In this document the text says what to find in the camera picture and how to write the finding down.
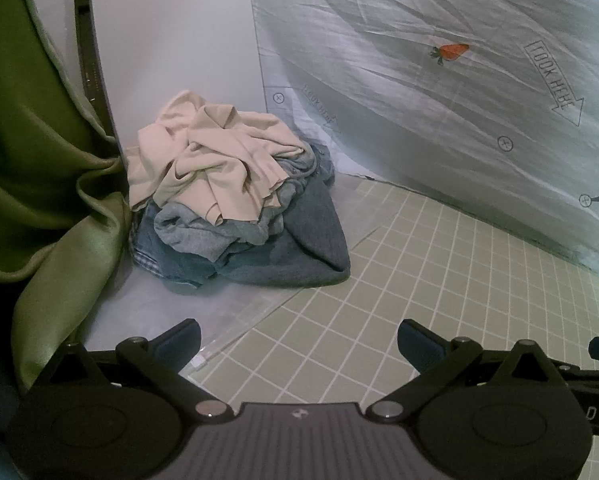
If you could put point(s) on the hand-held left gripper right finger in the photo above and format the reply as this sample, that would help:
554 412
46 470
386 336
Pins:
419 345

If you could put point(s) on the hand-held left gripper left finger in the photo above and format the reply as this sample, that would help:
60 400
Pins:
177 345

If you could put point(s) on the beige garment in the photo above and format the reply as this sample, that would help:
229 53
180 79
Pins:
214 160

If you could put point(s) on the clear plastic bag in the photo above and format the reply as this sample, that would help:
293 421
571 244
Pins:
179 300

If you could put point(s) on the blue denim jeans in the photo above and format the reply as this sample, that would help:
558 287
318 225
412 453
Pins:
179 267

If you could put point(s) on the green grid mat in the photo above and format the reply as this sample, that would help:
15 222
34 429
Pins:
379 270

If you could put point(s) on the light grey-blue garment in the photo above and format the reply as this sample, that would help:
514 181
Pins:
194 230

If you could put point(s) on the dark blue-grey garment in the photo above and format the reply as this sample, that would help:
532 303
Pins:
304 240

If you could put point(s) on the green curtain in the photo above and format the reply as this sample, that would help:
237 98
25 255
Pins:
29 135

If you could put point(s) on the pale blue carrot-print quilt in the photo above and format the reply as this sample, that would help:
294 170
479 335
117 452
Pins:
379 85

